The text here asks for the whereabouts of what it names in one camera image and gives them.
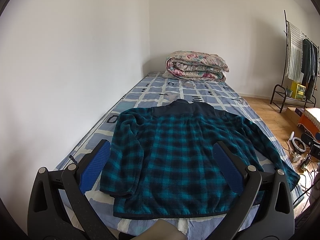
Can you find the teal plaid fleece jacket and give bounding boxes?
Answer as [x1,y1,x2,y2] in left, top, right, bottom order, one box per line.
[100,99,299,219]

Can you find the black clothes rack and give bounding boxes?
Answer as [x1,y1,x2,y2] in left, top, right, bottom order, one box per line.
[270,12,319,113]

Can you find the dark hanging clothes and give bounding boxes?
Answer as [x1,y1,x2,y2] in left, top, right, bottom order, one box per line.
[301,38,318,100]

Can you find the orange storage box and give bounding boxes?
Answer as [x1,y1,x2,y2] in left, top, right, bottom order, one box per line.
[297,108,320,137]

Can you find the yellow box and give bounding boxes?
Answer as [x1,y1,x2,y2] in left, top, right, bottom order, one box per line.
[291,81,306,100]

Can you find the blue checked bed sheet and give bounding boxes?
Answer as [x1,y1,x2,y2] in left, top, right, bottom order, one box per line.
[53,71,304,238]

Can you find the striped hanging towel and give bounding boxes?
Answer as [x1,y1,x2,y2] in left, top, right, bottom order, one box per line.
[285,22,303,83]

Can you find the folded floral quilt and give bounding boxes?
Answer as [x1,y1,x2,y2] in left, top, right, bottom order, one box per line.
[163,50,229,82]

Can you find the white ring light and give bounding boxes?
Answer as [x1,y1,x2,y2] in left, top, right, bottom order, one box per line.
[289,131,306,154]

